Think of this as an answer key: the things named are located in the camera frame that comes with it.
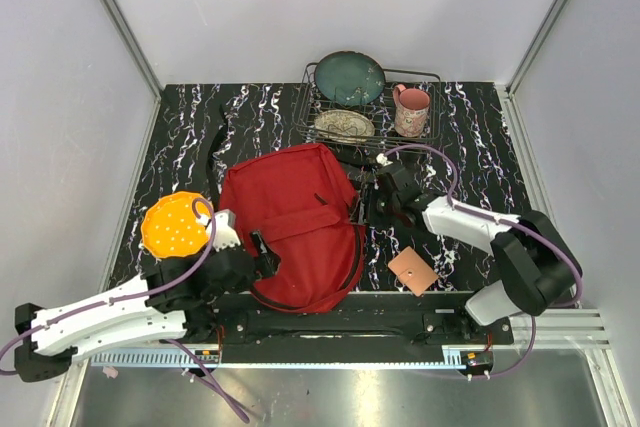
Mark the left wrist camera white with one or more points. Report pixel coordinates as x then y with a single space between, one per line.
225 234

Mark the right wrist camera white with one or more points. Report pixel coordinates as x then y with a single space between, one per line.
383 160

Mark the patterned beige plate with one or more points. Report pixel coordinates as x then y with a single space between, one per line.
344 126

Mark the teal ceramic plate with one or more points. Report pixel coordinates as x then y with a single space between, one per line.
349 78

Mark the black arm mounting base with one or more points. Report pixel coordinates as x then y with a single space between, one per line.
435 318

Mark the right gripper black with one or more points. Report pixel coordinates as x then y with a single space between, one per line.
373 191

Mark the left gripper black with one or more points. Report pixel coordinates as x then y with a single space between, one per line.
269 261

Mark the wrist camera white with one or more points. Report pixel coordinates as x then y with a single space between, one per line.
225 234
383 160

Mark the orange perforated plate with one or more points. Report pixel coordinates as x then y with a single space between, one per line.
170 228

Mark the black wire dish rack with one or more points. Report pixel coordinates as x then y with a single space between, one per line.
393 108

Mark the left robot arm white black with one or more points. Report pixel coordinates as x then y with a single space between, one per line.
172 301

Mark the red backpack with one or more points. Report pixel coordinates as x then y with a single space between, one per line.
302 202

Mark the pink patterned mug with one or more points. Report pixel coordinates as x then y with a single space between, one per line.
411 110

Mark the aluminium frame rail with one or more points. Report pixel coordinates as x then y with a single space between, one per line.
557 329

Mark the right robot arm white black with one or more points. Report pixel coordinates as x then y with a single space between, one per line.
535 266

